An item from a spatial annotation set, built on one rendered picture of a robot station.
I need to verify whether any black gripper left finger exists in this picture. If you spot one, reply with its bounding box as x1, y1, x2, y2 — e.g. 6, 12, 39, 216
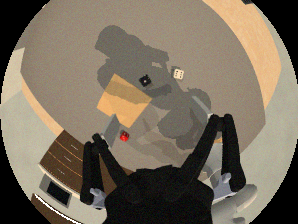
80, 113, 144, 210

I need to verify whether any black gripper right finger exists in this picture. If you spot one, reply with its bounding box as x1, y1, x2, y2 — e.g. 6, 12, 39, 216
161, 96, 246, 202

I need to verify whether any tan square mat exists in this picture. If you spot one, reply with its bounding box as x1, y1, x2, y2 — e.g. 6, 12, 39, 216
97, 73, 152, 128

